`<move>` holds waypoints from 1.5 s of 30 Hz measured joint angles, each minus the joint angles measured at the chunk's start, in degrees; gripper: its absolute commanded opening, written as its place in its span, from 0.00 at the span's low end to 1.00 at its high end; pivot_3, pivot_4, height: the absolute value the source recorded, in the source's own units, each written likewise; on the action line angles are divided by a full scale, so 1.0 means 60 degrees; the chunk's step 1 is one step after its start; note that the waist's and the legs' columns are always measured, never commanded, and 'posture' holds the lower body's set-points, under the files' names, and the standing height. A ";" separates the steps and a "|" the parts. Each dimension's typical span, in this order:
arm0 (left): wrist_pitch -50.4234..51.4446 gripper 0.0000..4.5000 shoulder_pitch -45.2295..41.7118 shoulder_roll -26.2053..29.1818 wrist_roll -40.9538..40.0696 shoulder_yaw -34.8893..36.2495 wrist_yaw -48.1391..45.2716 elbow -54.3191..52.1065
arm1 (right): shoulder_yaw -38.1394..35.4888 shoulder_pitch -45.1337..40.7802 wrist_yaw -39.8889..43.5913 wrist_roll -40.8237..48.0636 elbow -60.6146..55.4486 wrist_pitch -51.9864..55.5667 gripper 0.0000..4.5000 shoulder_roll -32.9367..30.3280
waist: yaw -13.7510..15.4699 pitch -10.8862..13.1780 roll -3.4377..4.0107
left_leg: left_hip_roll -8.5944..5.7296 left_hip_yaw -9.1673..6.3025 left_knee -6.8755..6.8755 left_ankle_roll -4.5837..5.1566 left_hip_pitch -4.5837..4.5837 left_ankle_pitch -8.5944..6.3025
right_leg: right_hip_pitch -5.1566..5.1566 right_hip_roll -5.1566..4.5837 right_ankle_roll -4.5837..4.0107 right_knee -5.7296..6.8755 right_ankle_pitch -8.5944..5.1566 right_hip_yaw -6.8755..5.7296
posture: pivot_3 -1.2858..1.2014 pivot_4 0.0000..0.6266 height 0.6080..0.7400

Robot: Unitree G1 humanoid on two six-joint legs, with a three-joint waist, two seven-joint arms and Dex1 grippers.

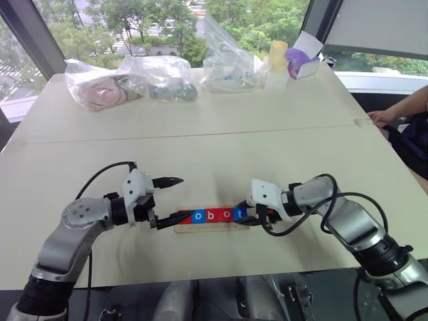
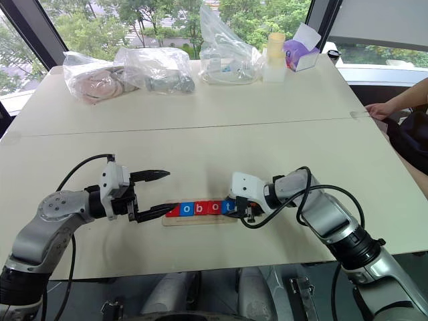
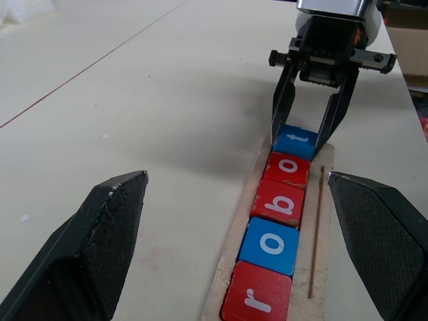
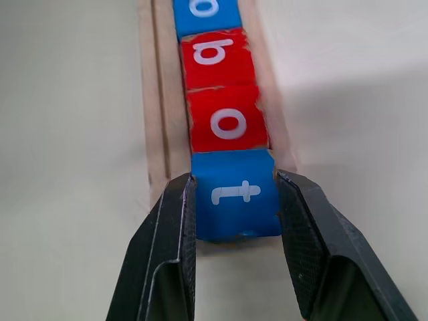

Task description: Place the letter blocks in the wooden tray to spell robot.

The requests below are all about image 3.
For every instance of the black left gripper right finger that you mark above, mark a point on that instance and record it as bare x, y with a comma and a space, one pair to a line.
384, 240

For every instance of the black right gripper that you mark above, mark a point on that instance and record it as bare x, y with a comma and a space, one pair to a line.
329, 43

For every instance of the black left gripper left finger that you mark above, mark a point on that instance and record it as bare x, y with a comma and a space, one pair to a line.
90, 240

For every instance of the blue letter tile t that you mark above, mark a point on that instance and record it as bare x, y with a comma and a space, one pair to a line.
296, 142

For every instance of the red letter tile o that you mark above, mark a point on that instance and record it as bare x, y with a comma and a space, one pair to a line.
287, 168

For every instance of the red letter tile b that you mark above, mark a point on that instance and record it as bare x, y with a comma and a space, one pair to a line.
279, 202

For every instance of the wooden letter tray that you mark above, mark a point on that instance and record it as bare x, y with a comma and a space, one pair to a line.
322, 234

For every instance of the blue letter tile o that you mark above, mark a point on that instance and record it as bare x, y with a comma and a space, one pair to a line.
269, 245

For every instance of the red letter tile r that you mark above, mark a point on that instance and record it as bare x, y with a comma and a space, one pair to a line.
257, 294

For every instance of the brown cardboard box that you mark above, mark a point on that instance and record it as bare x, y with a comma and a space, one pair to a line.
409, 50

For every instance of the clear plastic bag with items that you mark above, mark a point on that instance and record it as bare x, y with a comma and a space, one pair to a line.
23, 10

